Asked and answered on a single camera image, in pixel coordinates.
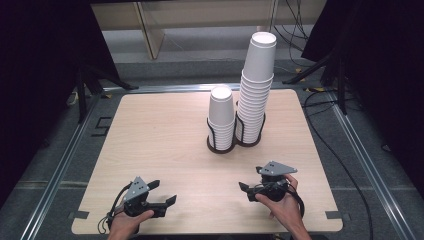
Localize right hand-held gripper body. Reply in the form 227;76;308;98
252;160;298;203

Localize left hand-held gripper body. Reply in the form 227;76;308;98
122;176;167;219

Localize black metal stand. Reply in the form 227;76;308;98
74;63;139;124
282;49;348;116

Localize black wire cup holder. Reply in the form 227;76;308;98
205;99;267;155

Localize left hand-held gripper cable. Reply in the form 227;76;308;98
97;182;133;235

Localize long black floor cable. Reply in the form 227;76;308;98
301;89;375;240

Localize bundle of black cables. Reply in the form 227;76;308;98
272;0;313;68

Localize person's left hand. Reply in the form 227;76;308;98
107;209;155;240

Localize right hand-held gripper cable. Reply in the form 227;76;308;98
285;184;306;218

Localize black curtain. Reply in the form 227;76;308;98
301;0;424;191
0;0;121;204

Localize hand-held gripper cable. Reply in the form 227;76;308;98
285;184;306;218
97;182;133;235

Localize tall stack of white cups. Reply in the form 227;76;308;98
235;31;278;145

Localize beige wooden shelf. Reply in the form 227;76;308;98
91;0;278;61

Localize metal floor rail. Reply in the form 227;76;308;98
19;94;101;240
328;94;418;240

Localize person's right hand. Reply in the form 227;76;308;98
254;173;304;234

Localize short stack of white cups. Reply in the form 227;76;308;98
207;85;236;151

